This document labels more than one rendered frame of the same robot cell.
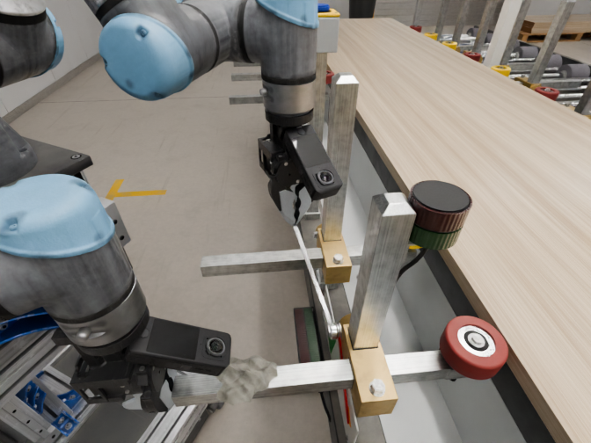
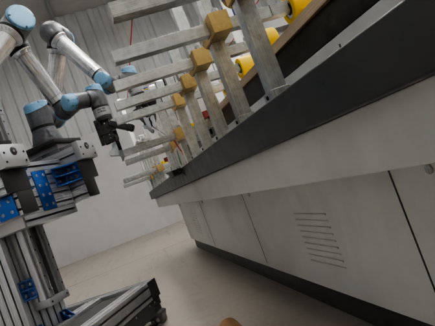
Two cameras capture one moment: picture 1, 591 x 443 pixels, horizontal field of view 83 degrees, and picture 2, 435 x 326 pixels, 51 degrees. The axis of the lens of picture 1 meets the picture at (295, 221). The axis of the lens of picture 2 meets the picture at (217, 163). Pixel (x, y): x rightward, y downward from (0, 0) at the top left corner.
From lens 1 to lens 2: 2.00 m
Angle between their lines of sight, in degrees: 42
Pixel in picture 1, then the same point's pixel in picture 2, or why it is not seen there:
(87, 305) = (101, 101)
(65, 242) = (98, 87)
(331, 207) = (166, 127)
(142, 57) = (102, 76)
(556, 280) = not seen: hidden behind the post
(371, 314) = (170, 113)
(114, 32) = (97, 74)
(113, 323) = (106, 108)
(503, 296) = not seen: hidden behind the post
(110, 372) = (105, 130)
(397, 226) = (160, 83)
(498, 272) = not seen: hidden behind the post
